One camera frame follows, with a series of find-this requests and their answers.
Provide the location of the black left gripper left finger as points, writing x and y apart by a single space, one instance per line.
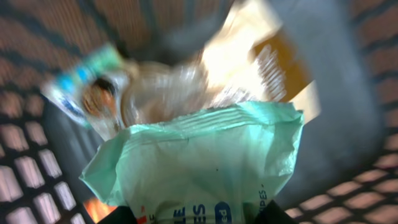
121 215

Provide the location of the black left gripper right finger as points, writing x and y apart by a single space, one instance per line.
273 214

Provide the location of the teal wet wipes pack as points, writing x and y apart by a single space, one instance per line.
220 165

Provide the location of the beige brown snack bag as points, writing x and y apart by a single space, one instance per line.
249 59

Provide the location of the grey plastic mesh basket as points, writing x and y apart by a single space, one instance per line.
347 164

